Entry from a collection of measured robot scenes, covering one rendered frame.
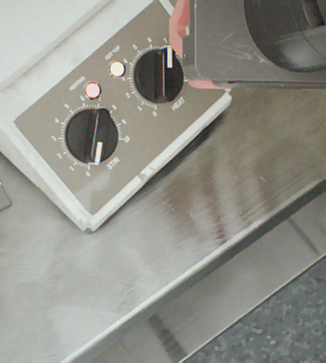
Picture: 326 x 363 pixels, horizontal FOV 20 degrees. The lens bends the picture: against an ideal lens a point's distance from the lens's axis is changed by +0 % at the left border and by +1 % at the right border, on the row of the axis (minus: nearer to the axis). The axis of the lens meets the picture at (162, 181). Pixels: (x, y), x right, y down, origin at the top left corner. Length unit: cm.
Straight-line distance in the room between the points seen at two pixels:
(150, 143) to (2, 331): 14
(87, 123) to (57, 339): 13
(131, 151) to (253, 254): 74
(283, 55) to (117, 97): 18
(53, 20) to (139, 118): 8
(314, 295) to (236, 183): 79
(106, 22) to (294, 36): 20
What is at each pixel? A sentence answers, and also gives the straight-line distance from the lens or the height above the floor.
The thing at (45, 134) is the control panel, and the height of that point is 81.
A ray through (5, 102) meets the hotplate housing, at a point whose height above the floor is 82.
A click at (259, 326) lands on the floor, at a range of 133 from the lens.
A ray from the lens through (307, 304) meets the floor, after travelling 135.
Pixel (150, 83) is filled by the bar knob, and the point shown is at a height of 80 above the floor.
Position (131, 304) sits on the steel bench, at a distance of 55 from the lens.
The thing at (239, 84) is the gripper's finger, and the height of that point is 94.
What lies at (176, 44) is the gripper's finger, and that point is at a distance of 47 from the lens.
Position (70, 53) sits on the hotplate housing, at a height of 82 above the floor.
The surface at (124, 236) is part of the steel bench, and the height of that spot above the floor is 75.
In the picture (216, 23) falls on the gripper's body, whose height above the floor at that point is 96.
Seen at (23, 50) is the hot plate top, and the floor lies 84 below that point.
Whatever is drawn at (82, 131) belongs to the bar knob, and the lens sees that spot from 53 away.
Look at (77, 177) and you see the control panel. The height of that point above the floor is 79.
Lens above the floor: 129
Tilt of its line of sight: 69 degrees down
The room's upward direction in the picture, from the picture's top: 6 degrees clockwise
